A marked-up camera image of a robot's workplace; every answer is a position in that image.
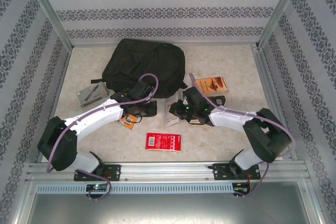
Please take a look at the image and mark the dark paperback book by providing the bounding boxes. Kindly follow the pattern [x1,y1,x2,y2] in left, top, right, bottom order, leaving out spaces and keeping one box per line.
[187,94,227,126]

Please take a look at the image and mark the orange brown book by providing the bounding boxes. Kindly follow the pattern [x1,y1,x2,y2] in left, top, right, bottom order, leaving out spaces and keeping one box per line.
[195,76,229,95]

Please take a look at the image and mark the black backpack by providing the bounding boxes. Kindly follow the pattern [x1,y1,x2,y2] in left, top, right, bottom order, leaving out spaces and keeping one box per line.
[90,38,188,99]

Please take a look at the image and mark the red packet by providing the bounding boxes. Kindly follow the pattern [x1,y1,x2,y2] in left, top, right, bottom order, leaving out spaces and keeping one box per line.
[145,132,182,153]

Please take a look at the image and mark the grey pen box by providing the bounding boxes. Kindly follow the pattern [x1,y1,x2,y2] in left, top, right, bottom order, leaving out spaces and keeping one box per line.
[76,82,110,108]

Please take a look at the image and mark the aluminium rear beam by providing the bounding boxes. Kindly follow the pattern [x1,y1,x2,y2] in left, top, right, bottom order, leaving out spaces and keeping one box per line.
[70,40,260,48]

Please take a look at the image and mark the left controller board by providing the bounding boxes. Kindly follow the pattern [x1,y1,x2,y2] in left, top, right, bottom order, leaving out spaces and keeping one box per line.
[86,184,109,192]

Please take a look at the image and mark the controller board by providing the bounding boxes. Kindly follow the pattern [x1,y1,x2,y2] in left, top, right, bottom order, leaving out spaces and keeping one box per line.
[232,182,251,193]
[86,184,109,192]

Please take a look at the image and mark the metal sheet panel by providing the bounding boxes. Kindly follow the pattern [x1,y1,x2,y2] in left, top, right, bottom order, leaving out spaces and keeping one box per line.
[26,192,325,224]

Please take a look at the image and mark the right controller board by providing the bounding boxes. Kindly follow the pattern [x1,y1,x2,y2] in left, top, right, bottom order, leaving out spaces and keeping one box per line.
[232,182,251,193]

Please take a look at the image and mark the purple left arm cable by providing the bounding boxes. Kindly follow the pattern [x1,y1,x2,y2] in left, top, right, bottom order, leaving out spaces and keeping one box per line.
[46,73,160,201]

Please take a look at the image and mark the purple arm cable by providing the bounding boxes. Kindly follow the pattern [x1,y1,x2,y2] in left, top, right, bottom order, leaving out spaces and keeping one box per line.
[188,73,296,198]
[46,73,160,201]

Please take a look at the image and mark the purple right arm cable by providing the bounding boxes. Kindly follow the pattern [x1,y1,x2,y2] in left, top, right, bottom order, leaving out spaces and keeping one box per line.
[188,73,296,198]

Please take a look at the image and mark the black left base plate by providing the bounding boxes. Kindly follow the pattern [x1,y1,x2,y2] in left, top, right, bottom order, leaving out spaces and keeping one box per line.
[73,164,122,182]

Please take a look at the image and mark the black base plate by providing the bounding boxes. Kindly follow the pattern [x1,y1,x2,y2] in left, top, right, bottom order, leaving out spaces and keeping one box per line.
[212,163,262,182]
[73,164,122,182]

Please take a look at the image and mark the aluminium mounting rail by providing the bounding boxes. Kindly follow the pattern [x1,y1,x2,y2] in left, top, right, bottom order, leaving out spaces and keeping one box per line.
[25,161,310,183]

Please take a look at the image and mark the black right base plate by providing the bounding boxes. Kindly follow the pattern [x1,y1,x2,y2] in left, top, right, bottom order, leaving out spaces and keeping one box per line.
[212,163,262,182]

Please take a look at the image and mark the slotted grey cable duct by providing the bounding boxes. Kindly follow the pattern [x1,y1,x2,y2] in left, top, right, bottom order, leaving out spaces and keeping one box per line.
[35,183,234,195]

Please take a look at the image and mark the aluminium side rail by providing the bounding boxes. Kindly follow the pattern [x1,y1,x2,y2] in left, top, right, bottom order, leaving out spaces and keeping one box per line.
[251,45,298,161]
[36,47,73,162]

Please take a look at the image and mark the aluminium frame post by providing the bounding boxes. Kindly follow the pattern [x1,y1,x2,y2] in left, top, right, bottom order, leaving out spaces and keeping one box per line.
[258,0,307,49]
[22,0,74,48]

